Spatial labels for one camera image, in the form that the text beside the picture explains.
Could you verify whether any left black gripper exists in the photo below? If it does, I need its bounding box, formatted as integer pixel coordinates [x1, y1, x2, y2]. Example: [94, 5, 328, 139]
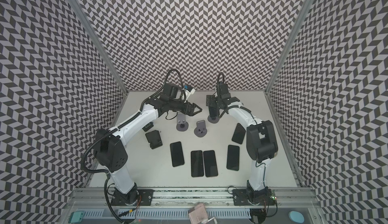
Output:
[169, 99, 204, 117]

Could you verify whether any black phone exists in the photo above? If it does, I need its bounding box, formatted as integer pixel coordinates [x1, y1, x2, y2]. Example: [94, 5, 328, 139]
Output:
[231, 123, 246, 145]
[226, 145, 240, 171]
[170, 142, 185, 167]
[191, 150, 204, 178]
[203, 150, 218, 178]
[209, 106, 219, 120]

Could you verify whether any black stand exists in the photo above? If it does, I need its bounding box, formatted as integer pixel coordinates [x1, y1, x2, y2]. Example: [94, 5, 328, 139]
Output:
[146, 130, 163, 149]
[142, 122, 154, 132]

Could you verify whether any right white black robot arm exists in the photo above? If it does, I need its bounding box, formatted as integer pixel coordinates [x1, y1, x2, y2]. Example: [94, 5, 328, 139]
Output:
[206, 72, 278, 205]

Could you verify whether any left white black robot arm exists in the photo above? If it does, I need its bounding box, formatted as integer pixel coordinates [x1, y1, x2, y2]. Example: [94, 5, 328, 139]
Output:
[81, 77, 198, 205]

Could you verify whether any grey stand under back phone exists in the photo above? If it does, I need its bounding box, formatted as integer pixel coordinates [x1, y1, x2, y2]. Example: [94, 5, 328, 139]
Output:
[207, 116, 219, 124]

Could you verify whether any grey stand under back-left phone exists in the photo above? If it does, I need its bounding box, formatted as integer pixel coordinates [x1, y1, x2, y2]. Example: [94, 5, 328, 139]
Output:
[176, 113, 189, 132]

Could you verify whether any grey stand under middle phone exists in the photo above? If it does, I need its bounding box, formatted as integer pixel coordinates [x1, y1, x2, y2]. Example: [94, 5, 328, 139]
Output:
[194, 120, 207, 138]

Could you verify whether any pink box at front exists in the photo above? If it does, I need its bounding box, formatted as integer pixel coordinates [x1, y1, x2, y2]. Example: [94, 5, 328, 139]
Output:
[188, 203, 218, 224]

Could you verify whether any teal round object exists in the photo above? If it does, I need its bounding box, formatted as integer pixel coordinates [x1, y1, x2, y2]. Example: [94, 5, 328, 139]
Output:
[289, 211, 305, 224]

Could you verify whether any teal square object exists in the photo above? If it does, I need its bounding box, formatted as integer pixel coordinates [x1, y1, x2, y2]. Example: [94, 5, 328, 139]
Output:
[68, 211, 85, 224]

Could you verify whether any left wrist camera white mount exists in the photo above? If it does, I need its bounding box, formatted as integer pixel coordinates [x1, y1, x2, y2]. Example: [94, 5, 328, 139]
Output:
[183, 85, 196, 98]

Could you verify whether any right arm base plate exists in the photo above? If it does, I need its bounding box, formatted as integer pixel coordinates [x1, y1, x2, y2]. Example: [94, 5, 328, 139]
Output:
[232, 189, 277, 206]

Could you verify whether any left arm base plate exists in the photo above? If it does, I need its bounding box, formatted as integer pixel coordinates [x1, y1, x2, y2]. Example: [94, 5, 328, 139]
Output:
[110, 189, 154, 207]

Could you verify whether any aluminium front rail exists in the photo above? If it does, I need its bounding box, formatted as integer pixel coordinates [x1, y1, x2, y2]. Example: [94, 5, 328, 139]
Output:
[64, 187, 320, 209]

